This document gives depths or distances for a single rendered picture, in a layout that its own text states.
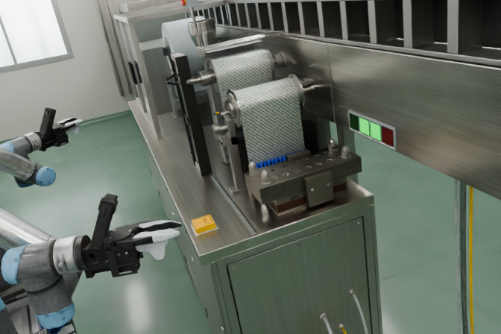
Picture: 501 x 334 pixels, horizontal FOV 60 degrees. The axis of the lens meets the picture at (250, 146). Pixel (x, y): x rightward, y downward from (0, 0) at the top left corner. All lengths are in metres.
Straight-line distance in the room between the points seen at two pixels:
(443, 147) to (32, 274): 0.99
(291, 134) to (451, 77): 0.74
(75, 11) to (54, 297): 6.17
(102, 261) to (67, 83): 6.20
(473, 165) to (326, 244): 0.66
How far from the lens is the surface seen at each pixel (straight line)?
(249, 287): 1.57
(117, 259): 0.95
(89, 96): 7.13
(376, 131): 1.41
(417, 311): 2.49
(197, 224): 1.55
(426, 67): 1.17
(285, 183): 1.49
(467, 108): 1.11
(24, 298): 1.85
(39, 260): 0.99
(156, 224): 0.96
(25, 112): 7.23
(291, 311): 1.71
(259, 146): 1.63
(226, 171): 1.96
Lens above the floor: 1.69
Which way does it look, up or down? 21 degrees down
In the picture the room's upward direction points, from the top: 10 degrees counter-clockwise
